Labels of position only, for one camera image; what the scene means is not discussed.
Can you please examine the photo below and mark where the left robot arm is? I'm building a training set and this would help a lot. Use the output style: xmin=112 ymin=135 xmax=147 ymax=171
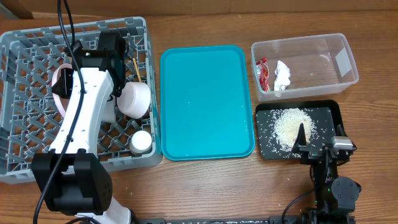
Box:
xmin=31 ymin=45 xmax=138 ymax=223

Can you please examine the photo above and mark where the teal serving tray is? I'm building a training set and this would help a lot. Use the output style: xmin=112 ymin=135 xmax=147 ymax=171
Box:
xmin=160 ymin=45 xmax=255 ymax=161

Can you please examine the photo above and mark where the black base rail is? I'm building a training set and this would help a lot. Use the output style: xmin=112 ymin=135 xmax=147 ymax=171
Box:
xmin=138 ymin=215 xmax=317 ymax=224

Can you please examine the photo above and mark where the white cup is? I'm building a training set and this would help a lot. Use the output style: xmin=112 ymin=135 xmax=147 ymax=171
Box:
xmin=129 ymin=130 xmax=152 ymax=156

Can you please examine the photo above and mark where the grey plastic dish rack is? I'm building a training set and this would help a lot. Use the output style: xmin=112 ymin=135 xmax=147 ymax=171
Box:
xmin=1 ymin=17 xmax=163 ymax=184

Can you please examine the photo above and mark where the small white plate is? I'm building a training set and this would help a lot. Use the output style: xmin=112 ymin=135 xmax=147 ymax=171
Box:
xmin=102 ymin=98 xmax=116 ymax=123

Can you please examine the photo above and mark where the pile of white rice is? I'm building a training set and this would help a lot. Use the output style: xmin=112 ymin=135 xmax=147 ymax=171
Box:
xmin=272 ymin=108 xmax=317 ymax=152

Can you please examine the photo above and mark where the clear plastic waste bin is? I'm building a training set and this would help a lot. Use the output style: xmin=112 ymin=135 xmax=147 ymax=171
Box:
xmin=251 ymin=33 xmax=359 ymax=102

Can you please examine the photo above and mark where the black food waste tray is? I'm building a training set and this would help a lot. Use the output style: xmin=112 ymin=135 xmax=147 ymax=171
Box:
xmin=255 ymin=100 xmax=342 ymax=160

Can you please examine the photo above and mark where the large white plate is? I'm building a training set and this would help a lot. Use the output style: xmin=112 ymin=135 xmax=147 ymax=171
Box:
xmin=51 ymin=63 xmax=72 ymax=118

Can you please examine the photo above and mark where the red ketchup sachet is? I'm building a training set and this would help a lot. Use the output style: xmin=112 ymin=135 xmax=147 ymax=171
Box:
xmin=256 ymin=57 xmax=270 ymax=92

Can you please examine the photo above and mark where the grey shallow bowl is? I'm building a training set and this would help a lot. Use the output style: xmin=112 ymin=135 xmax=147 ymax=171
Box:
xmin=117 ymin=82 xmax=150 ymax=119

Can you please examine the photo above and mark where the white tissue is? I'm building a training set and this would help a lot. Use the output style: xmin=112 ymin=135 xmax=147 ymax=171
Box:
xmin=274 ymin=60 xmax=290 ymax=91

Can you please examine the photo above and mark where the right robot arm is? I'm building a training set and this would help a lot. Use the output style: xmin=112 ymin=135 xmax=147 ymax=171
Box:
xmin=290 ymin=124 xmax=361 ymax=223

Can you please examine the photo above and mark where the wooden chopstick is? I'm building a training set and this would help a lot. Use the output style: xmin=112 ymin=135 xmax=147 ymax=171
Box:
xmin=132 ymin=57 xmax=142 ymax=83

